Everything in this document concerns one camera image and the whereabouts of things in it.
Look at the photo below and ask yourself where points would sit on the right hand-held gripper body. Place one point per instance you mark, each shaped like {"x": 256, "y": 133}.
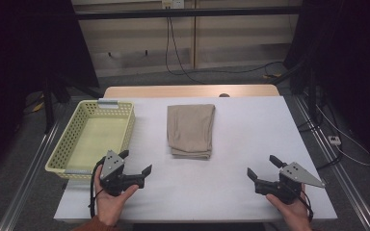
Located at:
{"x": 294, "y": 174}

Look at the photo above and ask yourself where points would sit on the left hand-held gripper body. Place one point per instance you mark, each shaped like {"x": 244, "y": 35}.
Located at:
{"x": 111, "y": 166}

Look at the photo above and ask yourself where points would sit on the yellow perforated plastic basket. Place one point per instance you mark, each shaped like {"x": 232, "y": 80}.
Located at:
{"x": 93, "y": 138}

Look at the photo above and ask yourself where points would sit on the beige cloth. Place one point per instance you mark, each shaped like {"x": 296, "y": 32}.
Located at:
{"x": 191, "y": 131}

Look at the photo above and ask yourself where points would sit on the person's left hand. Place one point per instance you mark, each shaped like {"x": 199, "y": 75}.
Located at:
{"x": 109, "y": 208}

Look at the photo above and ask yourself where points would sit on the person's right hand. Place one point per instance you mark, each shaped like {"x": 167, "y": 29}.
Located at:
{"x": 295, "y": 216}

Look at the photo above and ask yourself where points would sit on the white table cover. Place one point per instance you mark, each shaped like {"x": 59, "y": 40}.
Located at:
{"x": 237, "y": 134}

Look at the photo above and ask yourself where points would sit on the white power strip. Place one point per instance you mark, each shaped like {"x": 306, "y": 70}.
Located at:
{"x": 334, "y": 140}

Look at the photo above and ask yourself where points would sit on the black metal stand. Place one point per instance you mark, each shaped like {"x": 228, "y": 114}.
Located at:
{"x": 48, "y": 109}
{"x": 312, "y": 102}

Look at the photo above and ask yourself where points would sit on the wooden table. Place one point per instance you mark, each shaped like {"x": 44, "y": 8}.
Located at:
{"x": 173, "y": 91}

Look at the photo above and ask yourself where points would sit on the yellow floor tape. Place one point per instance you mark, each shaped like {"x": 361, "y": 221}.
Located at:
{"x": 274, "y": 75}
{"x": 38, "y": 107}

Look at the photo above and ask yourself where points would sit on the black curtain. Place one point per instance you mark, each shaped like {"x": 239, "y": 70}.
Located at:
{"x": 359, "y": 48}
{"x": 29, "y": 48}

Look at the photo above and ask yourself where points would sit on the black horizontal bar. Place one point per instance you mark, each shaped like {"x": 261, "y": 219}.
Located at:
{"x": 205, "y": 12}

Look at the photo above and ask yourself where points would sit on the aluminium floor rail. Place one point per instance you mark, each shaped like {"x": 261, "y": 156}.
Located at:
{"x": 29, "y": 179}
{"x": 343, "y": 179}

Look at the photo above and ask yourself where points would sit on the white wall outlet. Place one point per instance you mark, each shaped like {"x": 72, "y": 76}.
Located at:
{"x": 173, "y": 4}

